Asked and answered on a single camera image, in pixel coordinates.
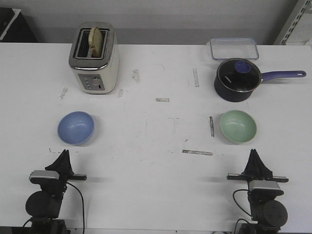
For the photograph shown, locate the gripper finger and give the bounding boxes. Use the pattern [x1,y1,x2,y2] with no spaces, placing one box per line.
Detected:
[65,150,74,175]
[45,149,66,174]
[242,149,254,175]
[253,149,273,177]

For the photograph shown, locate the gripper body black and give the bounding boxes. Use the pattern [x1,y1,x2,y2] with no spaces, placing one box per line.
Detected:
[57,172,87,193]
[227,173,289,183]

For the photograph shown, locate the blue plastic bowl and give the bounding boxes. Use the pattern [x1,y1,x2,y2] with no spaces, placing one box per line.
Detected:
[57,111,95,146]

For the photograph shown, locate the green plastic bowl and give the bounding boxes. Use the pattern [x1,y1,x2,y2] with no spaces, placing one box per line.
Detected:
[220,110,257,144]

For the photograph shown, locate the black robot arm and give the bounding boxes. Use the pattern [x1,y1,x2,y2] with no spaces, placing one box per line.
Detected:
[11,149,87,234]
[227,149,289,234]

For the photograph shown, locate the dark blue saucepan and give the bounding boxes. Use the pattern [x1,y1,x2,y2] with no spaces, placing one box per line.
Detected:
[214,70,306,102]

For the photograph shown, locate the glass pot lid blue knob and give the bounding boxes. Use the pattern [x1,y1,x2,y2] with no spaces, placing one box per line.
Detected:
[217,58,261,93]

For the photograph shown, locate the cream two-slot toaster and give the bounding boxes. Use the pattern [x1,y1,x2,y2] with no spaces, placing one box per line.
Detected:
[69,22,120,95]

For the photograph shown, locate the clear plastic food container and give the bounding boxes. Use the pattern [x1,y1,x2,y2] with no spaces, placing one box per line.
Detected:
[207,38,259,60]

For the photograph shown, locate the bread slice in toaster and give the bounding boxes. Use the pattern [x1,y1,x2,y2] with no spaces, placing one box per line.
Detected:
[88,27,103,58]

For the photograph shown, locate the white metal shelving rack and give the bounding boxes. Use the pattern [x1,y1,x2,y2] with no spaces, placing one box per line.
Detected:
[273,0,312,45]

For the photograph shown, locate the black box in corner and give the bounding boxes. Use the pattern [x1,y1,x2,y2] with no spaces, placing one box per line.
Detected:
[0,7,38,43]

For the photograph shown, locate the right black cable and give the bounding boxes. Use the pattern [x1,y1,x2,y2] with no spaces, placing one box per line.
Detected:
[232,189,253,221]

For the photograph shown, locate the black cable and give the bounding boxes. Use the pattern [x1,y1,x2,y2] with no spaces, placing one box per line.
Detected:
[66,181,85,234]
[232,189,253,221]

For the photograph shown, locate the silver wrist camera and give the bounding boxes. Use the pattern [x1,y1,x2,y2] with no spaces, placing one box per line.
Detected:
[29,170,59,185]
[248,180,284,196]

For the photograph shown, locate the left black cable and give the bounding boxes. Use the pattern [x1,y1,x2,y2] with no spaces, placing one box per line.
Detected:
[66,181,85,234]

